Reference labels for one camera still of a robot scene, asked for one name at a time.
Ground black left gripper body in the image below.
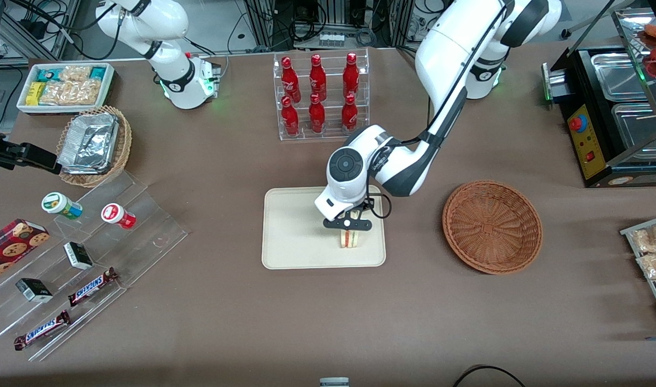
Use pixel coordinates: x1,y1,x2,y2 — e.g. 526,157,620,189
322,200,375,232

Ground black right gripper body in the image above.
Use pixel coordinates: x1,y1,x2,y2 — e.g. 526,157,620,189
0,138,62,174

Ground cream rectangular tray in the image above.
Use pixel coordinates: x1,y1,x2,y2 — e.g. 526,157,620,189
262,185,386,269

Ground light wicker basket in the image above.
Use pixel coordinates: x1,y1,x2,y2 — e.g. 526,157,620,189
56,105,133,188

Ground round brown wicker basket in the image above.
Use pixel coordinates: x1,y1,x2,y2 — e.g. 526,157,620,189
442,180,543,275

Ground tray of packaged snacks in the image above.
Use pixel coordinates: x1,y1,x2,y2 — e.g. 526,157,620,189
620,214,656,328

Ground green lid snack cup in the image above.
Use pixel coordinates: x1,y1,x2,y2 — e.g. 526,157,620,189
41,192,83,220

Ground stacked aluminium foil containers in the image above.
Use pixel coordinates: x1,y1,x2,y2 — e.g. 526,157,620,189
57,112,119,175

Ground clear bag of crackers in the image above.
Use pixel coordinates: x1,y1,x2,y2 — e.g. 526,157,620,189
59,66,92,83
70,80,102,106
39,82,74,106

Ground clear acrylic bottle rack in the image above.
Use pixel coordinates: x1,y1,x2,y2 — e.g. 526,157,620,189
273,48,370,141

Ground red chocolate cookie box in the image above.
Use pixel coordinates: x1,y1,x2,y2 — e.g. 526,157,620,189
0,218,51,286

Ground red lid snack cup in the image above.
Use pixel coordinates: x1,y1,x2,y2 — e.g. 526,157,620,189
101,203,136,230

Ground white plastic snack bin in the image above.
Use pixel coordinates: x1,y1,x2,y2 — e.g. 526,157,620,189
17,62,115,116

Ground red cola bottle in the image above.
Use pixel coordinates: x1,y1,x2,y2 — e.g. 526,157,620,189
308,93,326,134
343,52,360,99
281,56,301,104
341,94,358,133
281,96,300,137
309,54,327,102

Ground small black carton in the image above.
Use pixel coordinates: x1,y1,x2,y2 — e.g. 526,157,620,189
15,278,54,303
63,242,93,270

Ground clear acrylic stepped display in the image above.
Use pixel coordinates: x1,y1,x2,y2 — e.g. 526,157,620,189
0,170,189,362

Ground Snickers chocolate bar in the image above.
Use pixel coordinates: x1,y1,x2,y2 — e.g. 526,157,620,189
68,267,119,307
13,310,71,351

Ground black hot food display machine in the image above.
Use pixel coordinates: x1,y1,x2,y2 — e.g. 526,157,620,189
543,46,656,189

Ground clear bag of fried snacks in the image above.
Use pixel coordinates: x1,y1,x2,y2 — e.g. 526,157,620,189
630,225,656,254
637,253,656,281

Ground stainless steel pan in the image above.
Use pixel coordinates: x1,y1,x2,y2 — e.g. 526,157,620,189
591,52,651,102
611,102,656,160

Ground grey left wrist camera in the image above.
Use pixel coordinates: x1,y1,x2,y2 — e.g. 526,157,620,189
314,185,361,221

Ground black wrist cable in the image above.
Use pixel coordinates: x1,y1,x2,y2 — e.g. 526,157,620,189
366,185,393,220

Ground black looped cable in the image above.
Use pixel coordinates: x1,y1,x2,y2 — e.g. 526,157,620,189
452,365,526,387

